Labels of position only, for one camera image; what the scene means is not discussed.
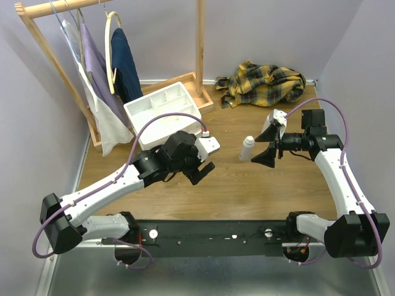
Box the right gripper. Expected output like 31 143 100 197
251 123 309 168

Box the tall white bottle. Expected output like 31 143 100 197
261 120 271 133

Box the short white bottle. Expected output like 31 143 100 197
239 136 255 162

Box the white drawer organizer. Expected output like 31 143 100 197
124 82 202 150

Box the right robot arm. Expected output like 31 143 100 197
251 109 390 258

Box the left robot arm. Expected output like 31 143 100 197
39 131 220 254

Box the yellow plaid shirt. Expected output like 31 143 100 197
215 60 306 108

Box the wooden clothes rack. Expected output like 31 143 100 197
14 0 214 147

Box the white hanging garment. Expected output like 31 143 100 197
61 20 133 157

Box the navy blue hanging garment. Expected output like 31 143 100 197
110 28 143 104

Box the cream wooden hanger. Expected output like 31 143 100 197
104 11 121 94

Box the lavender hanging garment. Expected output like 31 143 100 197
80 23 130 128

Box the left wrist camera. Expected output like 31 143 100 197
194 131 220 162

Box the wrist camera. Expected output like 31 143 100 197
194 131 220 162
268 109 287 134

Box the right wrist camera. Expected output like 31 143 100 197
268 109 287 134

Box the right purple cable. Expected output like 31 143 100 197
285 98 384 270

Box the purple cable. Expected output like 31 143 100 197
31 112 210 258
285 98 384 270

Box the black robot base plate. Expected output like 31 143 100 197
120 220 306 258

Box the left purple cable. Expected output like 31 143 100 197
31 112 210 258

